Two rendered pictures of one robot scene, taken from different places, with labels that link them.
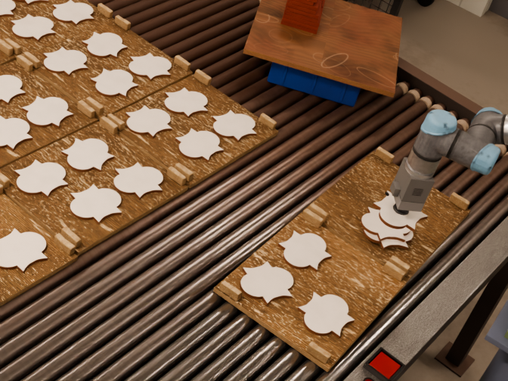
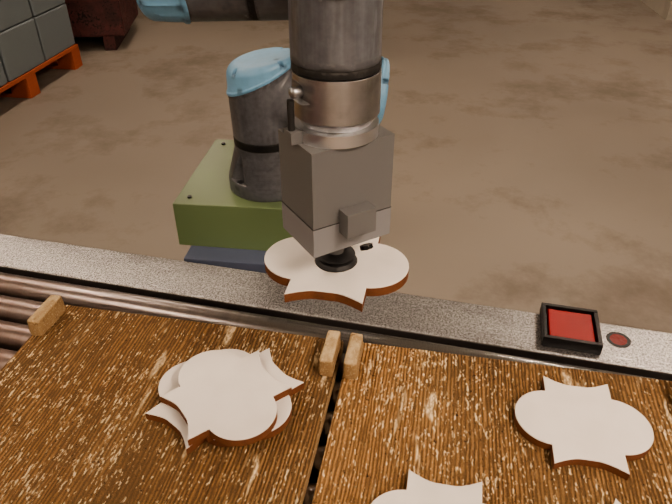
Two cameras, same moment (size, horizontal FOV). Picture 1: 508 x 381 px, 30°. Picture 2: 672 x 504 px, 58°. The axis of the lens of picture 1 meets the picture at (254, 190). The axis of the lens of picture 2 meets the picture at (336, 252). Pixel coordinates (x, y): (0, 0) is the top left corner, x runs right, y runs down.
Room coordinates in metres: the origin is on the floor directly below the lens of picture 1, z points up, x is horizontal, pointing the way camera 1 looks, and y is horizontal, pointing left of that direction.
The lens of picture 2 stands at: (2.03, 0.12, 1.48)
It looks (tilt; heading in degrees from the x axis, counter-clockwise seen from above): 34 degrees down; 256
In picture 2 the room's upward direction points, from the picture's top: straight up
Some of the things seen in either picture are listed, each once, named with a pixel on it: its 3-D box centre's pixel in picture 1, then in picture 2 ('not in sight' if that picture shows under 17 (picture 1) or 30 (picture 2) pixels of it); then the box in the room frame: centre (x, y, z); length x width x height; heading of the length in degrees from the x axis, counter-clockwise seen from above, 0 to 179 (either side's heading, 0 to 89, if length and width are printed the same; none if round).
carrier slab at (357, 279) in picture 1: (313, 286); (518, 483); (1.76, -0.22, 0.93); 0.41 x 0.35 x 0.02; 156
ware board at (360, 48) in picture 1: (327, 34); not in sight; (2.83, -0.08, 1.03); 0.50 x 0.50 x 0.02; 1
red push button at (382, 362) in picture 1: (384, 367); (569, 328); (1.57, -0.43, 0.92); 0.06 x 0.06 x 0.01; 63
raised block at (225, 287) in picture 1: (230, 290); not in sight; (1.63, -0.02, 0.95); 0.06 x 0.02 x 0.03; 66
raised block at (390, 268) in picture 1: (394, 271); (353, 355); (1.88, -0.42, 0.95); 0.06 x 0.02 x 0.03; 66
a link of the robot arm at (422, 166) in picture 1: (423, 158); (333, 95); (1.92, -0.38, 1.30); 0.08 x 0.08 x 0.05
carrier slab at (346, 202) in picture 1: (388, 212); (139, 424); (2.14, -0.39, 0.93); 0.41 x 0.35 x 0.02; 156
